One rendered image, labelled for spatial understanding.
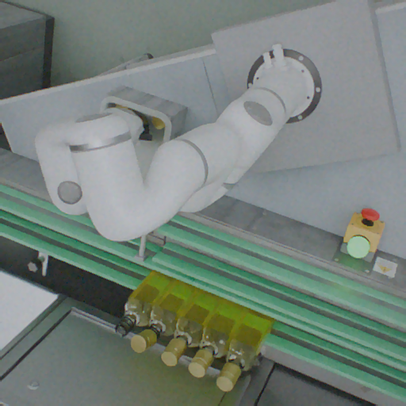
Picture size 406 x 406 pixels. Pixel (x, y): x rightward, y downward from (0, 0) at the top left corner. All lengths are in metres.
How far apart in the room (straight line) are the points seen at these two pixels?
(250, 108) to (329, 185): 0.43
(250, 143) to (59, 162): 0.31
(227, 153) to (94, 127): 0.23
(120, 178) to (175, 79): 0.65
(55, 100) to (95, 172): 0.82
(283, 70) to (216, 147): 0.38
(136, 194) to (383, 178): 0.68
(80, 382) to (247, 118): 0.66
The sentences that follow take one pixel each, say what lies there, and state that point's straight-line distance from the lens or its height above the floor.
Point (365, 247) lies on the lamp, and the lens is 1.39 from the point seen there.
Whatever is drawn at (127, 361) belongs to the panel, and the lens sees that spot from 1.46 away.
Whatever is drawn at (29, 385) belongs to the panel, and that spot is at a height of 1.25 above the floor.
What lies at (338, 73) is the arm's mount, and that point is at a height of 0.80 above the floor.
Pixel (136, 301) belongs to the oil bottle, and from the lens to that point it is 1.37.
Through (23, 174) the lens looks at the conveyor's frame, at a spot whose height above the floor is 0.84.
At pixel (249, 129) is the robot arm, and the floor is 1.11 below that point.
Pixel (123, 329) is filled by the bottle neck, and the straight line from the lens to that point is 1.36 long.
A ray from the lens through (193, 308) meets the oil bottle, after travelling 1.37.
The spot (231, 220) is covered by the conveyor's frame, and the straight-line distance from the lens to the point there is 1.44.
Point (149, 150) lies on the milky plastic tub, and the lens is 1.56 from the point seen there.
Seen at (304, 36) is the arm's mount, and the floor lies 0.80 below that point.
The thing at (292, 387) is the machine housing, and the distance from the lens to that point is 1.55.
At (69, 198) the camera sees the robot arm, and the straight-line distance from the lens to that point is 0.98.
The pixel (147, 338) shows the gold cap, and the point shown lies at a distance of 1.29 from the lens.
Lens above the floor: 2.07
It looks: 57 degrees down
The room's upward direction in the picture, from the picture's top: 136 degrees counter-clockwise
